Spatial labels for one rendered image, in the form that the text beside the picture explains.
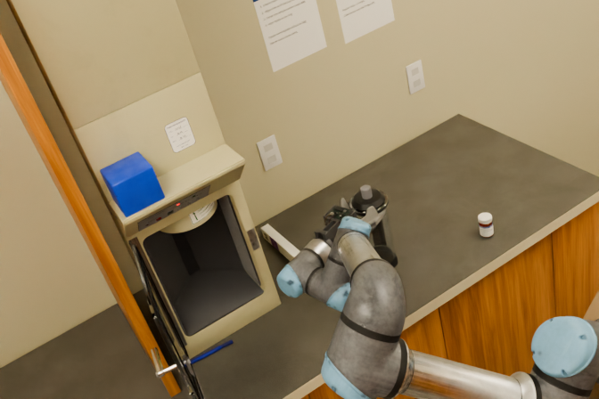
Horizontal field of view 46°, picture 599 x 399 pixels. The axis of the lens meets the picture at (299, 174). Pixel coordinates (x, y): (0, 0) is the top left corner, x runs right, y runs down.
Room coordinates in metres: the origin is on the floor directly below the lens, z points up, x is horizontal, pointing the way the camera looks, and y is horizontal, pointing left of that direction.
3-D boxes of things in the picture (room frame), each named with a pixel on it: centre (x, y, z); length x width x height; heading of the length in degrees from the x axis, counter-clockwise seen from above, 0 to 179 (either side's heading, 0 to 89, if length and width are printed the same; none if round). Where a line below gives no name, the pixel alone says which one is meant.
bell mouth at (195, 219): (1.59, 0.32, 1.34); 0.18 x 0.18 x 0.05
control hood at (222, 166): (1.44, 0.28, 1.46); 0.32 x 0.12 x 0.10; 112
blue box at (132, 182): (1.40, 0.37, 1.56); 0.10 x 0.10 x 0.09; 22
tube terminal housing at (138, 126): (1.61, 0.35, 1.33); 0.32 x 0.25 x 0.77; 112
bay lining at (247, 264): (1.61, 0.35, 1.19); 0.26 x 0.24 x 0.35; 112
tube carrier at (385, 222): (1.54, -0.16, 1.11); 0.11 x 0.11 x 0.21
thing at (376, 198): (1.55, -0.16, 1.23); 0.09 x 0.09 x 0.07
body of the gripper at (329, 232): (1.45, -0.05, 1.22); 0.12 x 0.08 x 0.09; 131
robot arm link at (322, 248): (1.40, 0.01, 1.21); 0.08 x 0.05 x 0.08; 41
